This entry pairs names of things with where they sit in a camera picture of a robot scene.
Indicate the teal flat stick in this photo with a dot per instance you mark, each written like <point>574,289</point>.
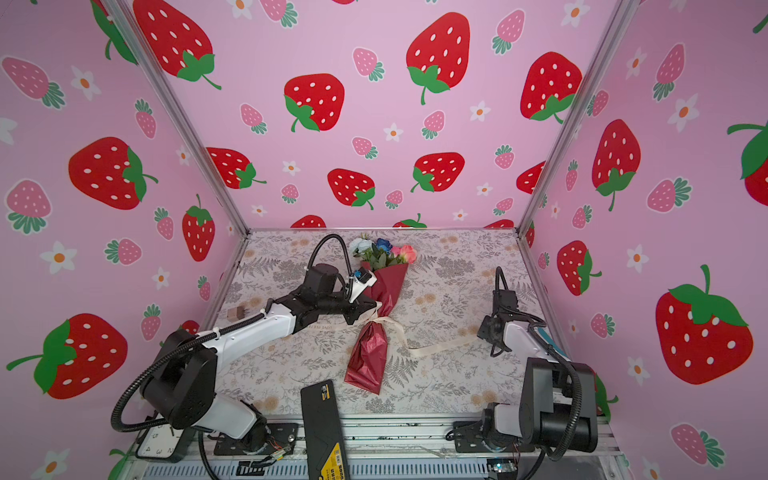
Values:
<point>549,340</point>

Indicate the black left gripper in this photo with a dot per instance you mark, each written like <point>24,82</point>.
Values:
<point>359,305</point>

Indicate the dark red wrapping paper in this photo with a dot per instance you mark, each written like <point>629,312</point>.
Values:
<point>365,369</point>

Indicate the white fake flower stem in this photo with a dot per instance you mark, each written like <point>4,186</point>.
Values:
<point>365,249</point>

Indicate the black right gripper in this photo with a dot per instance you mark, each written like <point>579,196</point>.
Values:
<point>485,327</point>

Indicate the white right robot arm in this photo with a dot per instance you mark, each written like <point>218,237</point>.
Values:
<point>557,410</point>

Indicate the small brown ribbon spool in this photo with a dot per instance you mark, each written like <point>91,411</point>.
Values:
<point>237,313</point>

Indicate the black flat device yellow label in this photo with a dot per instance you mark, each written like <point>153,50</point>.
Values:
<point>325,445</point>

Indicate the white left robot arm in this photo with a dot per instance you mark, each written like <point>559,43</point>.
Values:
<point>179,388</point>

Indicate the blue fake rose stem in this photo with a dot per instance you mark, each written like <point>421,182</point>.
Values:
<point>383,244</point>

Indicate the aluminium corner post right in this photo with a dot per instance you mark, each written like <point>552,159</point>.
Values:
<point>603,55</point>

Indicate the large pink fake rose stem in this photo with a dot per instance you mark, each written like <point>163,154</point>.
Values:
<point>407,254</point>

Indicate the black framed analog clock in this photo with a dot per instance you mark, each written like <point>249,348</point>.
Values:
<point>164,444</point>

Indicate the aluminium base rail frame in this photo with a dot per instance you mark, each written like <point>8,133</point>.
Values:
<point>381,447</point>

